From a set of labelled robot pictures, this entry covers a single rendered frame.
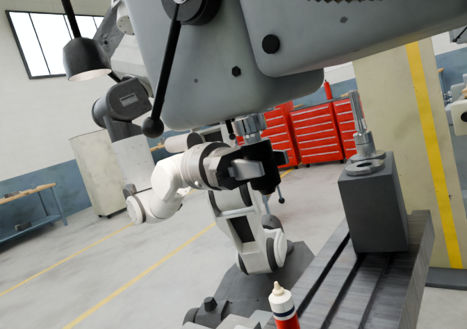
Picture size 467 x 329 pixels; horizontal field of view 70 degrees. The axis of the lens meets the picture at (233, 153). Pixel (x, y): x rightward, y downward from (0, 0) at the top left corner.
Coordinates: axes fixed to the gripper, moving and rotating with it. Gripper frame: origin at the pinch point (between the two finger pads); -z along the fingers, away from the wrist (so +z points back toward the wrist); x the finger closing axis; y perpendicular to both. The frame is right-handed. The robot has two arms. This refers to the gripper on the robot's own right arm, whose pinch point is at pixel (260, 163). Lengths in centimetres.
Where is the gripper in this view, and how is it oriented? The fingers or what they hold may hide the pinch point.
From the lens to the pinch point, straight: 50.7
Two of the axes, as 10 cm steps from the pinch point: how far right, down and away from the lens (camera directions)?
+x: 7.5, -3.0, 5.9
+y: 2.7, 9.5, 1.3
